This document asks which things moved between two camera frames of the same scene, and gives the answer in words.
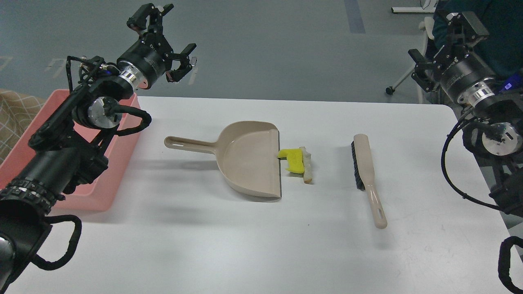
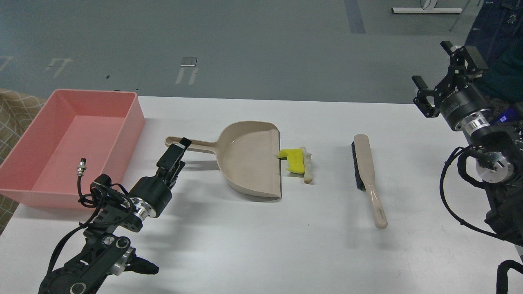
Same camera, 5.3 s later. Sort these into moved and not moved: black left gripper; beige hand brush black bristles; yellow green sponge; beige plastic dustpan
Moved: black left gripper
Not moved: beige plastic dustpan; yellow green sponge; beige hand brush black bristles
